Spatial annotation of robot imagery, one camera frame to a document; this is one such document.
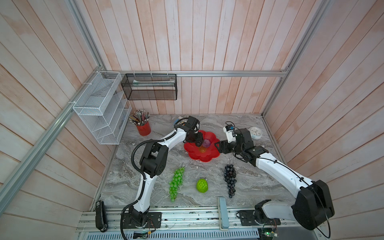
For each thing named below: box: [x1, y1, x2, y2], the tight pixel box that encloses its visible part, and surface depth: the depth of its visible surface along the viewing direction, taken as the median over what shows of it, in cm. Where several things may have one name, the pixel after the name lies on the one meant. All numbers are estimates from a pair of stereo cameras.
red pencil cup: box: [137, 121, 152, 136], surface depth 110 cm
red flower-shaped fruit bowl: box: [184, 130, 221, 163], surface depth 100 cm
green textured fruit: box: [196, 178, 209, 194], surface depth 81 cm
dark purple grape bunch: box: [224, 164, 237, 199], surface depth 85 cm
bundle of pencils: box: [128, 109, 150, 127], surface depth 101 cm
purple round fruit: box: [202, 139, 211, 148], surface depth 100 cm
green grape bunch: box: [169, 166, 185, 202], surface depth 83 cm
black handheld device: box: [95, 200, 108, 233], surface depth 73 cm
